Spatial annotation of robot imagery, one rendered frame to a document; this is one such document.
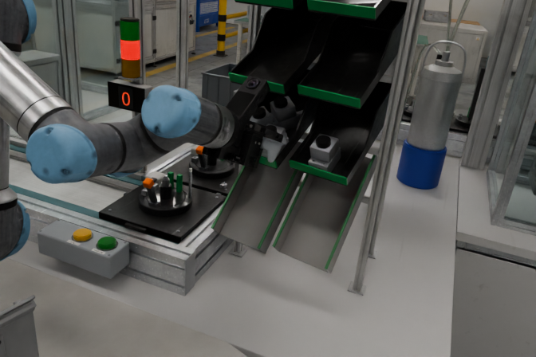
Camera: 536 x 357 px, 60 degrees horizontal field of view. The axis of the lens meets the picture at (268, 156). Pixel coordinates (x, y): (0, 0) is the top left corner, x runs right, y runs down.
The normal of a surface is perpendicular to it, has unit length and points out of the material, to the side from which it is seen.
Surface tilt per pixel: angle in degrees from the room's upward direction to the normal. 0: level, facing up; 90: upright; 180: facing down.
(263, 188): 45
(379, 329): 0
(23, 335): 90
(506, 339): 90
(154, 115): 65
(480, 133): 90
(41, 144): 77
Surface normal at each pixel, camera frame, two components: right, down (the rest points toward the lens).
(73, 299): 0.08, -0.92
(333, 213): -0.31, -0.45
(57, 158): -0.36, 0.10
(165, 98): -0.45, -0.12
